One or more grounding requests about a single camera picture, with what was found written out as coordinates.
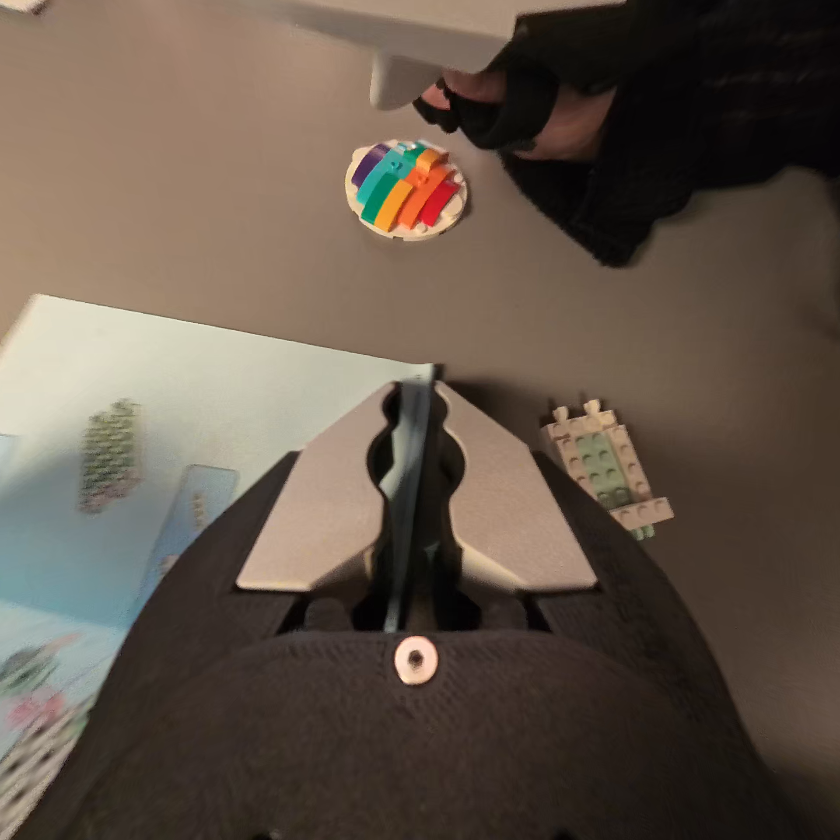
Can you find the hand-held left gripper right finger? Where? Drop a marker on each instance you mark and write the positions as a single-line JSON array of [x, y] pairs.
[[518, 512]]

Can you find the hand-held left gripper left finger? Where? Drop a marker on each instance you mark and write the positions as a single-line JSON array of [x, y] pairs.
[[315, 499]]

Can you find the rainbow lego assembly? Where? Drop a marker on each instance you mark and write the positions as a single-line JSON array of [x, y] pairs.
[[403, 190]]

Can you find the light blue lego instruction booklet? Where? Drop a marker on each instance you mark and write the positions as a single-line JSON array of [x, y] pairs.
[[197, 367]]

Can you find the person's right forearm black sleeve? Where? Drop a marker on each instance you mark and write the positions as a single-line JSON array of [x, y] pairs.
[[689, 98]]

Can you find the white green lego plate assembly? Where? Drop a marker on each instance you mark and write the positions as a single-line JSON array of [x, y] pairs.
[[600, 459]]

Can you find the person's right hand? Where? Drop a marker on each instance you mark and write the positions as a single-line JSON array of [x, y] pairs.
[[577, 131]]

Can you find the white paper sheet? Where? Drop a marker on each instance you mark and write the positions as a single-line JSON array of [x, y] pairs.
[[19, 5]]

